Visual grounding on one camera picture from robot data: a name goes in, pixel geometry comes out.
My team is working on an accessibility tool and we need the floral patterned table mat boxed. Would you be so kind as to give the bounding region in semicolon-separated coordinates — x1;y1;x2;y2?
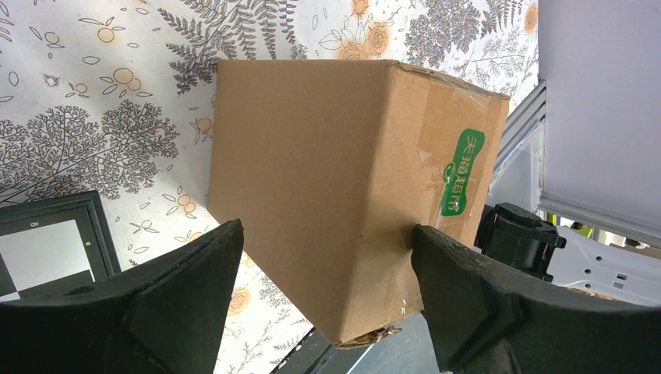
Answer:
0;0;539;374

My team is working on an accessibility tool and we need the brown cardboard express box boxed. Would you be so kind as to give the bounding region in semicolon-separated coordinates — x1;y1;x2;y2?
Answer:
207;59;510;348

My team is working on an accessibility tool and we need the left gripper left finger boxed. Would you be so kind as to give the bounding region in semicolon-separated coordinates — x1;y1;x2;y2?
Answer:
1;219;244;373

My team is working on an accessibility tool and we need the black white checkerboard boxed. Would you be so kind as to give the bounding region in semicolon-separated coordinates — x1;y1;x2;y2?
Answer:
1;191;121;302

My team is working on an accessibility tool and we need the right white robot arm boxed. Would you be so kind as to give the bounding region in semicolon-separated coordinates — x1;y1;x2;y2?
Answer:
475;203;660;306

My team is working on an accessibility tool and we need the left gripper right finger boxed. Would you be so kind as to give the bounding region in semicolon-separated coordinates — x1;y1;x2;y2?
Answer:
411;225;660;373

